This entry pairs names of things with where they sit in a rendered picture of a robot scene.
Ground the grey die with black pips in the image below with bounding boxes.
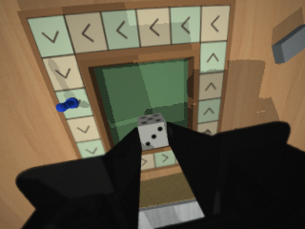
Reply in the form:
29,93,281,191
137,113,169,151

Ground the blue game pawn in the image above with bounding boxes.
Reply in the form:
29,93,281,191
55,97,79,112

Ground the grey rectangular block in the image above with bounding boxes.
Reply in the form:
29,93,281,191
272,25,305,64

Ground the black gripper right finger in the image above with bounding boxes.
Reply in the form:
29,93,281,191
166,121,292,217

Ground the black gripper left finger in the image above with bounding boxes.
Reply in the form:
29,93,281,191
16,127,142,229

